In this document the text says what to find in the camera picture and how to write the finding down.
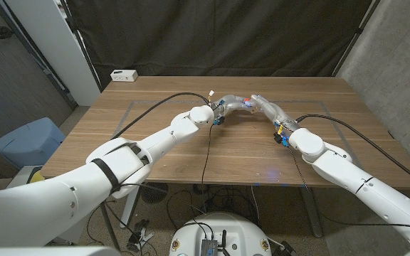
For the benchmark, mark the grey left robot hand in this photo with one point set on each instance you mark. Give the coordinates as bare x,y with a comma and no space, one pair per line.
231,103

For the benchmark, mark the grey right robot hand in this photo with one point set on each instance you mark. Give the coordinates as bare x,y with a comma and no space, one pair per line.
276,112

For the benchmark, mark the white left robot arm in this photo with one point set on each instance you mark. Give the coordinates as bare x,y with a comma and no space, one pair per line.
66,202

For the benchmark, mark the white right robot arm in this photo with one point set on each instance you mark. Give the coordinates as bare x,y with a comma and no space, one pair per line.
340,170

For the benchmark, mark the grey table leg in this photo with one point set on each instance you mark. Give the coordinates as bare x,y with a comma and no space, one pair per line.
310,213

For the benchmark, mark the white power strip box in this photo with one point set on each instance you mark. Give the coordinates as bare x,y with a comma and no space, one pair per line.
124,75

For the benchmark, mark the black backdrop stand pole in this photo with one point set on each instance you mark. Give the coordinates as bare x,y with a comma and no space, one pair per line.
80,46
356,33

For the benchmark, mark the round black floor fan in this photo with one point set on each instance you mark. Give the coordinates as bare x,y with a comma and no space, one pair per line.
155,195

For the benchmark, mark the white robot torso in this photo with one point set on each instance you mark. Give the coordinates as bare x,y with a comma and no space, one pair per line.
223,227

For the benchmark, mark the small black device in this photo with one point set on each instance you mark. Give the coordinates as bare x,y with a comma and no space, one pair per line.
288,249

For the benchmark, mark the grey electronics box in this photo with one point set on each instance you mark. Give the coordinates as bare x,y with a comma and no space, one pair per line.
209,247

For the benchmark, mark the white table leg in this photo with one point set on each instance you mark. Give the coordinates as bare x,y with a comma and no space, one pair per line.
126,215

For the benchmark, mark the black white floor gadget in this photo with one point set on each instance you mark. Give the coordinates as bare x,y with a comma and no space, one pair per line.
141,236

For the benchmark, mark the white pillar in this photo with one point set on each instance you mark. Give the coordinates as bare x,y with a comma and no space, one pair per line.
55,46

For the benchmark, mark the yellow black object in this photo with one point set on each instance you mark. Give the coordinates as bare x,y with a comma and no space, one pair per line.
37,176

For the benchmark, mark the blue plastic bin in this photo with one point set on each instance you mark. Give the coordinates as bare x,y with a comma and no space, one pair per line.
27,142

